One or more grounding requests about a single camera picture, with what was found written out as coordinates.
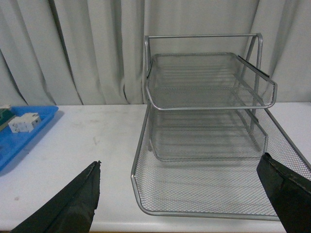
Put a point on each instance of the silver mesh tray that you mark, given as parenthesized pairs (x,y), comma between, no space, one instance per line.
(208,81)
(216,188)
(205,135)

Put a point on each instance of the green terminal block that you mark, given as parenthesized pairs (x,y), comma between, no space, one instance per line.
(6,115)

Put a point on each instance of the silver mesh top tray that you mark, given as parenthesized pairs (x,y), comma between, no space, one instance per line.
(208,81)

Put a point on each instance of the blue plastic tray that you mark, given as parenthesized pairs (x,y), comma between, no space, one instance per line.
(13,143)

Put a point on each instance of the silver metal rack frame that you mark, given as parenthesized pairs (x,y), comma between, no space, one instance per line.
(255,39)

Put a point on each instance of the silver mesh bottom tray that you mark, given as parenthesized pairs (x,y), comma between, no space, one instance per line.
(205,135)

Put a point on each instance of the white circuit breaker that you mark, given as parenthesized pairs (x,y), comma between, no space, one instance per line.
(25,123)

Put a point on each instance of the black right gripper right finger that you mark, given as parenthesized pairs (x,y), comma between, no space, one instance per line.
(288,192)

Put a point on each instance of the grey curtain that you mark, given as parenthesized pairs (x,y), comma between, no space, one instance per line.
(79,52)

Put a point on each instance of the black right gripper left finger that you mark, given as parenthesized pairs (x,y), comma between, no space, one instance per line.
(71,210)

